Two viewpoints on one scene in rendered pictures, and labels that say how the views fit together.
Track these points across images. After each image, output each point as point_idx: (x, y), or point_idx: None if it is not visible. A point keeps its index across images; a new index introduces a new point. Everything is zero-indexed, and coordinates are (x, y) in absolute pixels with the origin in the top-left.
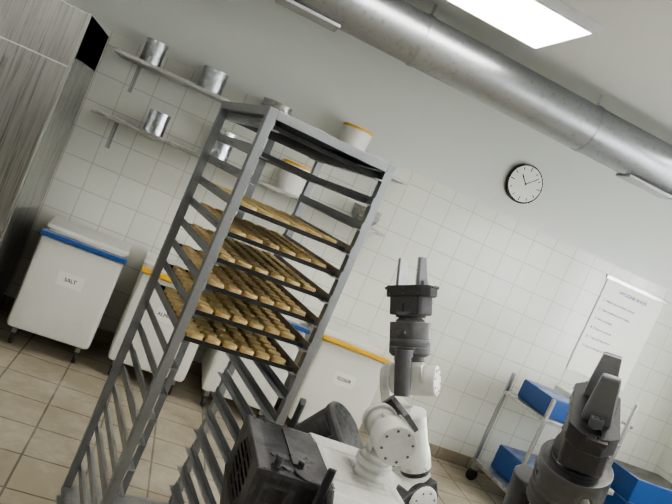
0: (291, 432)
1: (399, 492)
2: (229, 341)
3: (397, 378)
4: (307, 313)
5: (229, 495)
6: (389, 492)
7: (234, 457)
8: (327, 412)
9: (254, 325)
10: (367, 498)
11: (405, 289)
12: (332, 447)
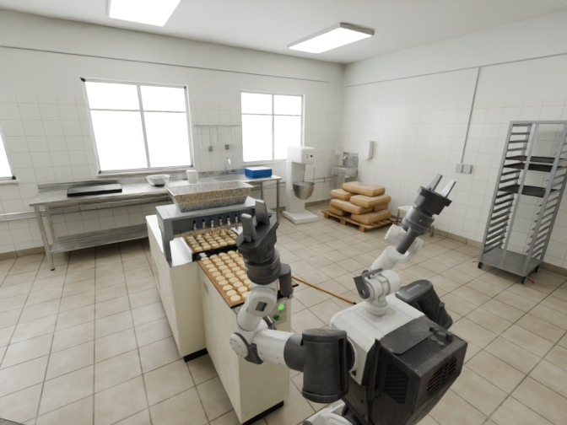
0: (396, 348)
1: (275, 330)
2: None
3: (291, 284)
4: None
5: (441, 388)
6: None
7: (426, 392)
8: (336, 338)
9: None
10: (403, 304)
11: (269, 234)
12: (373, 328)
